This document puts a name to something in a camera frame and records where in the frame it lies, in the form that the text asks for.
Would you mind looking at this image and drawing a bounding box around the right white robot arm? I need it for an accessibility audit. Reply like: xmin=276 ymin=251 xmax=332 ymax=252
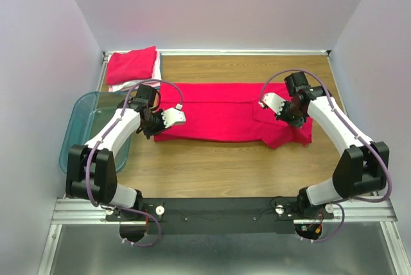
xmin=273 ymin=71 xmax=392 ymax=218

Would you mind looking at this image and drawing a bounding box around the metal lower shelf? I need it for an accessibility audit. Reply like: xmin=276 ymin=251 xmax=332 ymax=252
xmin=39 ymin=222 xmax=410 ymax=274

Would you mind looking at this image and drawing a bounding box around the purple cable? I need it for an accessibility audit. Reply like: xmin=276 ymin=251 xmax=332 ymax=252
xmin=85 ymin=79 xmax=184 ymax=211
xmin=259 ymin=69 xmax=393 ymax=204

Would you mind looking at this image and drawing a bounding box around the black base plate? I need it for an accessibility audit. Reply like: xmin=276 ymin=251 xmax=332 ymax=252
xmin=105 ymin=197 xmax=335 ymax=236

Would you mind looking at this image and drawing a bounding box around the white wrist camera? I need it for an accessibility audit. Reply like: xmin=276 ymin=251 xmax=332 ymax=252
xmin=259 ymin=93 xmax=287 ymax=116
xmin=161 ymin=108 xmax=186 ymax=129

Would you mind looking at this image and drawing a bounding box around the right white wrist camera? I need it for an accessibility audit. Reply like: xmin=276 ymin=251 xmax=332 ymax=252
xmin=259 ymin=93 xmax=287 ymax=116

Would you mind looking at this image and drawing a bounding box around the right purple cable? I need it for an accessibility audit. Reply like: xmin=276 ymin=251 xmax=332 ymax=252
xmin=259 ymin=69 xmax=393 ymax=204

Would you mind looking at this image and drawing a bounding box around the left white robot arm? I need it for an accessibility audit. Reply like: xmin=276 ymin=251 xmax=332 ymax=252
xmin=66 ymin=85 xmax=166 ymax=220

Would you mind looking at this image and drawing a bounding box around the folded white t-shirt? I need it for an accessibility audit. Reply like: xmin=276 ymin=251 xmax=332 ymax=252
xmin=117 ymin=52 xmax=162 ymax=86

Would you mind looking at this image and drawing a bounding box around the folded pink t-shirt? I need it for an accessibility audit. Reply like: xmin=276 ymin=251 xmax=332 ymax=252
xmin=109 ymin=82 xmax=161 ymax=92

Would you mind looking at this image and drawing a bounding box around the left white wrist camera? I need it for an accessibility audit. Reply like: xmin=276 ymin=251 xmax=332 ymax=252
xmin=161 ymin=108 xmax=186 ymax=129

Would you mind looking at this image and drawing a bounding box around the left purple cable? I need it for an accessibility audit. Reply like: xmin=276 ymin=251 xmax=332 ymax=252
xmin=85 ymin=79 xmax=184 ymax=211

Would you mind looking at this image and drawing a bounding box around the aluminium frame rail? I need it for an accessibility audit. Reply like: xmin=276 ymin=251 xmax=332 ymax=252
xmin=51 ymin=199 xmax=398 ymax=225

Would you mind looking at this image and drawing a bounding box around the teal plastic bin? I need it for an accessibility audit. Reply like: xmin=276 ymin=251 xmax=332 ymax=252
xmin=59 ymin=91 xmax=127 ymax=173

